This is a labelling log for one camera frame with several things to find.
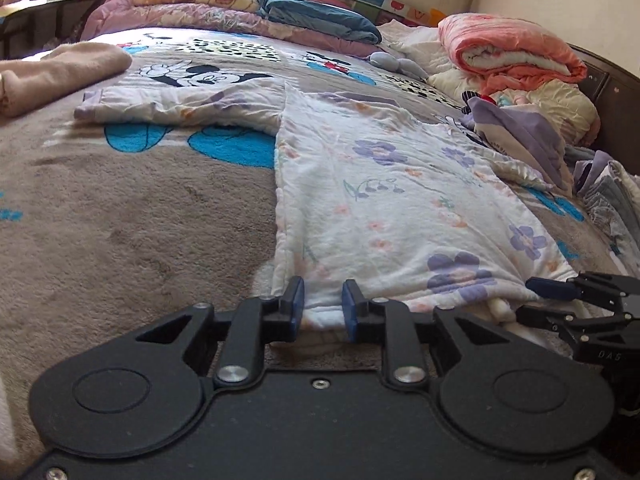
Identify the white floral quilted garment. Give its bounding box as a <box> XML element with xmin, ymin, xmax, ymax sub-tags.
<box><xmin>75</xmin><ymin>78</ymin><xmax>574</xmax><ymax>330</ymax></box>

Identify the grey clothes pile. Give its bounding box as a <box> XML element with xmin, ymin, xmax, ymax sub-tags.
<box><xmin>564</xmin><ymin>146</ymin><xmax>639</xmax><ymax>278</ymax></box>

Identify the purple and cream garment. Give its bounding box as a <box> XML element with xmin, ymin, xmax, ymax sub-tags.
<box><xmin>464</xmin><ymin>96</ymin><xmax>574</xmax><ymax>196</ymax></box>

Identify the cream quilt under pink one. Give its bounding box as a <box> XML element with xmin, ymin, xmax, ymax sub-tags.
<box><xmin>427</xmin><ymin>68</ymin><xmax>601</xmax><ymax>148</ymax></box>

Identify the Mickey Mouse bed blanket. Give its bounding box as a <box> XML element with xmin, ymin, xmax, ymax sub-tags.
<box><xmin>1</xmin><ymin>28</ymin><xmax>620</xmax><ymax>476</ymax></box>

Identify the dark wooden headboard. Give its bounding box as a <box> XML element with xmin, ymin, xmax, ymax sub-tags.
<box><xmin>570</xmin><ymin>44</ymin><xmax>640</xmax><ymax>174</ymax></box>

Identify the pink rolled quilt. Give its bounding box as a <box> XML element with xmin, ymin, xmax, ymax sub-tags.
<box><xmin>438</xmin><ymin>13</ymin><xmax>587</xmax><ymax>94</ymax></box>

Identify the grey plush toy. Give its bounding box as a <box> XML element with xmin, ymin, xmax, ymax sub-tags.
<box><xmin>368</xmin><ymin>52</ymin><xmax>428</xmax><ymax>80</ymax></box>

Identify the blue folded duvet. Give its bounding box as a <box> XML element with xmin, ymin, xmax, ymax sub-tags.
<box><xmin>259</xmin><ymin>0</ymin><xmax>382</xmax><ymax>44</ymax></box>

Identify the beige folded fleece blanket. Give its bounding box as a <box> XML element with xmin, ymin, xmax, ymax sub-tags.
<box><xmin>1</xmin><ymin>41</ymin><xmax>132</xmax><ymax>118</ymax></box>

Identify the dark cluttered desk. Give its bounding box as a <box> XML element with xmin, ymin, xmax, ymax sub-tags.
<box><xmin>1</xmin><ymin>0</ymin><xmax>105</xmax><ymax>60</ymax></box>

